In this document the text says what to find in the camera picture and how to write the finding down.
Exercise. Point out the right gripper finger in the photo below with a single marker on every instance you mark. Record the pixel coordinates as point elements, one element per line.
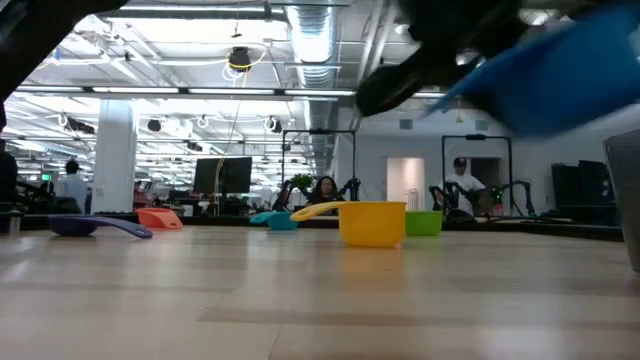
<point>395,87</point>

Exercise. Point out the green measuring cup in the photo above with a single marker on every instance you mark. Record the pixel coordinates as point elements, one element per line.
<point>424,223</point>

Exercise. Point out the yellow measuring cup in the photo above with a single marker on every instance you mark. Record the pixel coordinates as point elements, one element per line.
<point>372,225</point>

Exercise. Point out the light blue measuring cup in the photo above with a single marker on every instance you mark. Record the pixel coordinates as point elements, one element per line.
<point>280,221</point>

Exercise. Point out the grey plastic basket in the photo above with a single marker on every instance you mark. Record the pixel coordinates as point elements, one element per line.
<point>625,200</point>

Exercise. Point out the orange measuring cup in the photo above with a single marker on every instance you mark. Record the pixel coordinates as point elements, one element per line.
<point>160,219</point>

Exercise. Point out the small dark blue measuring cup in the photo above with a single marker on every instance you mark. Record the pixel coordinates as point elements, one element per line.
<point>75,226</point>

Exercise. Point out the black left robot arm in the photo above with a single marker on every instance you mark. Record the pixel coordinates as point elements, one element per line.
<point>30,30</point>

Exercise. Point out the background black robot arm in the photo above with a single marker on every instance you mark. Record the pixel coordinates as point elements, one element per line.
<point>442,197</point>
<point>352,187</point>
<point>282,197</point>
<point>522,192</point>

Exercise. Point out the person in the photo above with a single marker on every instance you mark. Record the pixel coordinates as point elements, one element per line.
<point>325,192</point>
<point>462,182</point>
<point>75,190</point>

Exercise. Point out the small background plant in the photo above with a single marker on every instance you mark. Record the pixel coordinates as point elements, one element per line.
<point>301,181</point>

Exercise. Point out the black computer monitor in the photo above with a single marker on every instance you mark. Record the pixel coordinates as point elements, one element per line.
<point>222,175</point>

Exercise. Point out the black cabinets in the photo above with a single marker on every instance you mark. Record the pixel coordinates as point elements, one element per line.
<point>582,190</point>

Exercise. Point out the long ceiling light bar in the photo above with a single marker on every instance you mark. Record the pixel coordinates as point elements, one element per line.
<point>135,90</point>

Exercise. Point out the white square pillar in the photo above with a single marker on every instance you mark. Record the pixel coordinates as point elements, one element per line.
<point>114,155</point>

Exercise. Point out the black background station frame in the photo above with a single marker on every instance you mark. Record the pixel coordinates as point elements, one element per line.
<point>320,131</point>
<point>475,136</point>

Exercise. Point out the silver ventilation duct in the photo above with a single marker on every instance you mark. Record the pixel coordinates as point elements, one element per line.
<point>312,30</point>

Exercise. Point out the black metal table frame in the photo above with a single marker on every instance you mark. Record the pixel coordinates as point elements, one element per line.
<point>215,220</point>

